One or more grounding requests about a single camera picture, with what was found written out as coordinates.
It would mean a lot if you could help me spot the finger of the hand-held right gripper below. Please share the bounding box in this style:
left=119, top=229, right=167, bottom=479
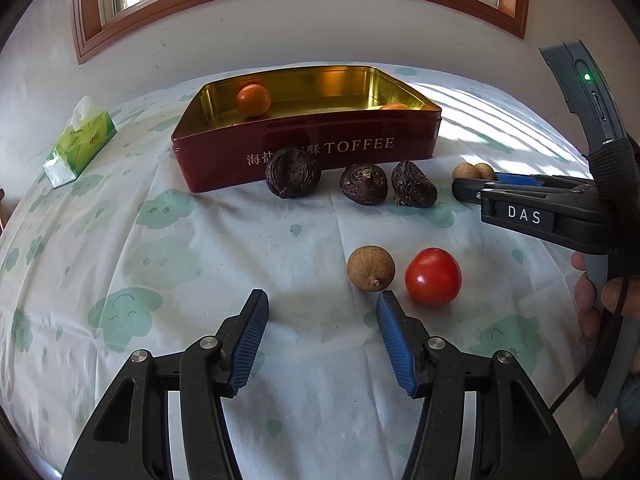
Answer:
left=451, top=178, right=591, bottom=208
left=494, top=172, right=593, bottom=190

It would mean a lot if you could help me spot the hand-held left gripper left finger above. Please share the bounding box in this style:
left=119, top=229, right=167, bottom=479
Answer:
left=61, top=288, right=271, bottom=480

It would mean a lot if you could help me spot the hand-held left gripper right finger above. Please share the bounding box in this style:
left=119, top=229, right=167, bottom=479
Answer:
left=376, top=291, right=583, bottom=480

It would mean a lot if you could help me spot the dark brown water chestnut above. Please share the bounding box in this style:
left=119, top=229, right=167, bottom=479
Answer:
left=340, top=162, right=389, bottom=206
left=391, top=160, right=438, bottom=208
left=264, top=147, right=322, bottom=199

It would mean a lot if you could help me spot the red tomato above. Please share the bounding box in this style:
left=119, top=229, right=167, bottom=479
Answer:
left=404, top=247, right=462, bottom=307

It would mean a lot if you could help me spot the red and gold tin box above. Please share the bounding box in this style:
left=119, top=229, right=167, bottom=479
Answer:
left=170, top=65, right=443, bottom=194

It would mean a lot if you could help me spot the person's right hand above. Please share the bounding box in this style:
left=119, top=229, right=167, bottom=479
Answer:
left=571, top=251, right=640, bottom=346

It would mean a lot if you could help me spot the green tissue pack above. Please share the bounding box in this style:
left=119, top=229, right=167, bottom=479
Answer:
left=42, top=95, right=117, bottom=189

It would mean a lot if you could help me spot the black cable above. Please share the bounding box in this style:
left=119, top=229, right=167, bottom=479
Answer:
left=549, top=280, right=631, bottom=413

